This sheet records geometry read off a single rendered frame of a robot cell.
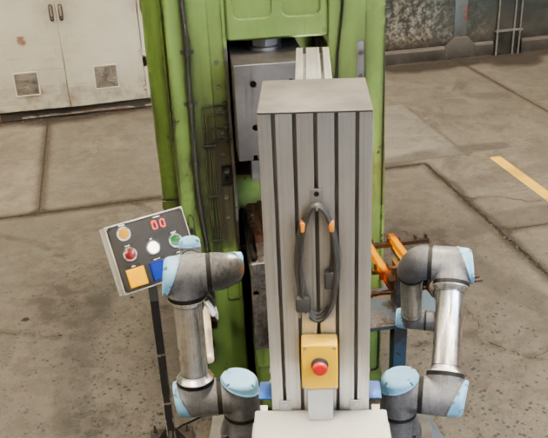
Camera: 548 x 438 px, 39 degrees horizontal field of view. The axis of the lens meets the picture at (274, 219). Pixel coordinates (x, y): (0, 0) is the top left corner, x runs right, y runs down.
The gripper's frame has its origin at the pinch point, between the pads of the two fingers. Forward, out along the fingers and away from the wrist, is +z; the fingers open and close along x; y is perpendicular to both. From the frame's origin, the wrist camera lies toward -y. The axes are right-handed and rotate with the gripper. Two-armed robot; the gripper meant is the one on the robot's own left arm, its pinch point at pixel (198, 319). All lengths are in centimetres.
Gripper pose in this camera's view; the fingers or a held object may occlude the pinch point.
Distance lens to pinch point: 297.9
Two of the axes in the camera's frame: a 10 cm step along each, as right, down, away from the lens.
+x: 10.0, -0.2, -0.5
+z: 0.4, 9.0, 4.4
